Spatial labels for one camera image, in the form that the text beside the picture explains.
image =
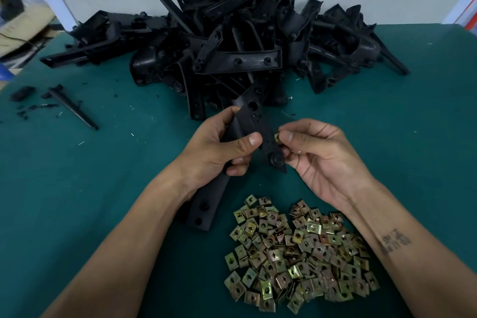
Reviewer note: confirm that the person's left hand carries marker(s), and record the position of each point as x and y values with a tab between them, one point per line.
212	157

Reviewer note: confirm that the person's right hand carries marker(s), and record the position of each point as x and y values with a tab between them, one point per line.
328	165

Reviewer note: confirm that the black plastic bracket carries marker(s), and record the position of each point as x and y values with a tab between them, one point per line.
252	116
391	55

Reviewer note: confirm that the pile of brass clip nuts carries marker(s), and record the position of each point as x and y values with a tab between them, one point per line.
298	254

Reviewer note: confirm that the pile of black plastic brackets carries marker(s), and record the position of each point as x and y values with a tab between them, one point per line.
223	38

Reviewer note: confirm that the person's right forearm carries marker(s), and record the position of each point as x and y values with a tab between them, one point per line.
417	262

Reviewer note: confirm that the person's left forearm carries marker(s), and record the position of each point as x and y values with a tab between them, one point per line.
112	254

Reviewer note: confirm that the green table cloth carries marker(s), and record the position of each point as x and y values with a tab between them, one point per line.
89	180

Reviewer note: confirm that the thin black plastic strip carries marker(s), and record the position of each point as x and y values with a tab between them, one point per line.
71	107

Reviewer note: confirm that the small black plastic scrap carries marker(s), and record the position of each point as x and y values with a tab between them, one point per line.
22	93

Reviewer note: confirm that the brown cardboard piece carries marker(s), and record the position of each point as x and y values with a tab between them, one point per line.
26	27

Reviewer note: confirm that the white metal rack frame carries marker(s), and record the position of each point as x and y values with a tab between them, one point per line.
460	5

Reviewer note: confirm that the blue metal frame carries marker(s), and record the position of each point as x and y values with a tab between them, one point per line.
4	73

